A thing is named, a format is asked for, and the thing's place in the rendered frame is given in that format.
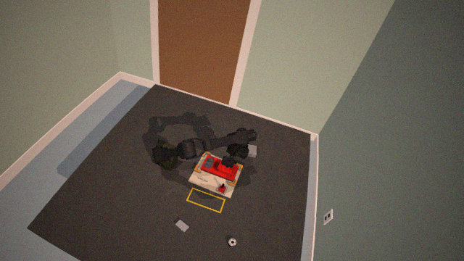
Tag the cream flat base plate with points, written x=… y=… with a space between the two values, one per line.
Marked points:
x=213 y=182

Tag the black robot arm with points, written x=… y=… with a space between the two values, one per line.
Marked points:
x=186 y=148

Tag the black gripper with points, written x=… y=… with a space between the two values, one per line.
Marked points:
x=229 y=161

